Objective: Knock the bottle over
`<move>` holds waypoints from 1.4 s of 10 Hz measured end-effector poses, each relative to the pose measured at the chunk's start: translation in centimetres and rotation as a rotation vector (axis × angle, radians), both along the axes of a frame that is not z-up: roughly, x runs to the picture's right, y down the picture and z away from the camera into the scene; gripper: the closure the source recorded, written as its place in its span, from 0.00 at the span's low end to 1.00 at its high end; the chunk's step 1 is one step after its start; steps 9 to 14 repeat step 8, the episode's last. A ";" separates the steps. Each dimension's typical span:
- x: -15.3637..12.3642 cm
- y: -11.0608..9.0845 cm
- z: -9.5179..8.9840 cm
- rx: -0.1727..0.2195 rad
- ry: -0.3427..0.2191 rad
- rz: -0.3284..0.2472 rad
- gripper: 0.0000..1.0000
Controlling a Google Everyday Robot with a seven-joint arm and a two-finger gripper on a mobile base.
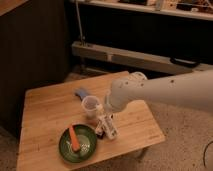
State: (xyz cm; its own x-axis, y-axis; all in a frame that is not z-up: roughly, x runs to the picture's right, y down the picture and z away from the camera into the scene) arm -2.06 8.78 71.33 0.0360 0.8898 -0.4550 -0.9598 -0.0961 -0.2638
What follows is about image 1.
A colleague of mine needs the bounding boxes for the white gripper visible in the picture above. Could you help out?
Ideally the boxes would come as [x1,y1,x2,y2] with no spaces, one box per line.
[104,96,124,113]

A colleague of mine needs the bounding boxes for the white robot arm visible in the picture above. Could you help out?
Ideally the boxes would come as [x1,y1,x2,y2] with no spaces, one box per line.
[104,70,213,113]

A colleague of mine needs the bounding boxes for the clear plastic cup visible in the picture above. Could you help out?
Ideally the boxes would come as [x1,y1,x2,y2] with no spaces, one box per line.
[81,95,101,124]

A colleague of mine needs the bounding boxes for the white and red box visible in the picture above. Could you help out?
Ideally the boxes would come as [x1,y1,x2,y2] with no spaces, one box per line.
[95,115,105,139]

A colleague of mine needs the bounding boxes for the blue object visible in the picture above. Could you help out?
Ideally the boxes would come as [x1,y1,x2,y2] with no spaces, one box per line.
[75,88,89,100]

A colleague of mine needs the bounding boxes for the green round plate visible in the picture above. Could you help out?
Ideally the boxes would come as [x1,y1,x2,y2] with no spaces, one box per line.
[58,124,97,163]

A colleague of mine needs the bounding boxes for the grey metal shelf beam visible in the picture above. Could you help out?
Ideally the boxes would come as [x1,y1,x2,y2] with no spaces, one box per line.
[71,41,213,75]

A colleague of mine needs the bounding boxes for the orange carrot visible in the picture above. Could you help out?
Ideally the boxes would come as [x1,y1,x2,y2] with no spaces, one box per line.
[69,125,80,152]

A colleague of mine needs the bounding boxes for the upper shelf with clutter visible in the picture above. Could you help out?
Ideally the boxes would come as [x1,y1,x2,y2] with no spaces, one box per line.
[70,0,213,21]

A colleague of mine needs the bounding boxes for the black handle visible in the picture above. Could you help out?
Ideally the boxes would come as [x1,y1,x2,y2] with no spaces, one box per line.
[170,58,201,68]

